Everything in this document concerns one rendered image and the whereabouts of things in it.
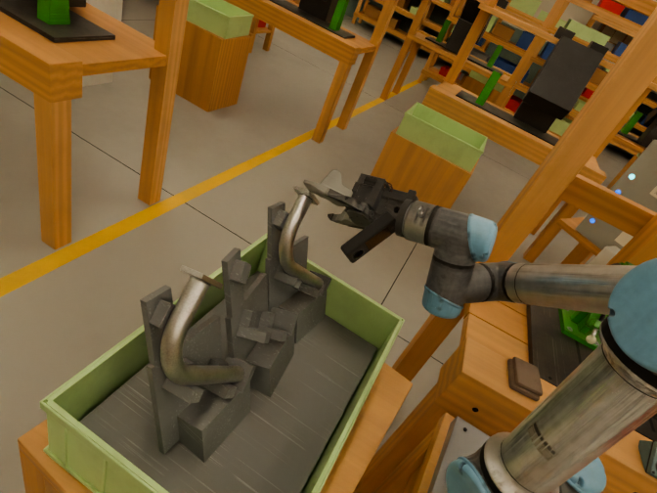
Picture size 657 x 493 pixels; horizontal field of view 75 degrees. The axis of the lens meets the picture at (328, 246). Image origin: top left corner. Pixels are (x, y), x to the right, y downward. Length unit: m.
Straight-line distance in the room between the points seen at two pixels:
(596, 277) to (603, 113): 0.82
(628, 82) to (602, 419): 1.06
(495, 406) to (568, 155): 0.78
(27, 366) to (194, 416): 1.25
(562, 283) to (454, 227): 0.19
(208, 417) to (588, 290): 0.64
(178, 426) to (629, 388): 0.66
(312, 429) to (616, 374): 0.57
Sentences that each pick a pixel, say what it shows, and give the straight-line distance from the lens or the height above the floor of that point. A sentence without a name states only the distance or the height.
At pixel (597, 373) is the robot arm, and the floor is 1.34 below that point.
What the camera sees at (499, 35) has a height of 1.16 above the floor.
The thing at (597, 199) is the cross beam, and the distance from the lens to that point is 1.67.
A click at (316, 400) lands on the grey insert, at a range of 0.97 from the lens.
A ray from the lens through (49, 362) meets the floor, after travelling 2.00.
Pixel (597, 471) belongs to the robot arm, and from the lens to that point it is 0.89.
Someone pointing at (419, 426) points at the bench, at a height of 0.64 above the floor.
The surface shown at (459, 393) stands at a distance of 1.21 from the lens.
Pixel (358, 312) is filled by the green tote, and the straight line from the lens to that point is 1.10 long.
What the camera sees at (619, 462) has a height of 0.90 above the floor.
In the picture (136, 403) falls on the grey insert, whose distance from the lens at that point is 0.90.
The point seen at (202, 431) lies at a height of 0.92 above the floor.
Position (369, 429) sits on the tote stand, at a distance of 1.06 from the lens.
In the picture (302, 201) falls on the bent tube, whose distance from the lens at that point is 0.88.
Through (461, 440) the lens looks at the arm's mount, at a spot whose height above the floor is 0.88.
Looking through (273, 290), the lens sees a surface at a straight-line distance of 0.97.
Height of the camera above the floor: 1.63
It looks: 35 degrees down
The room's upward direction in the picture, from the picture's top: 25 degrees clockwise
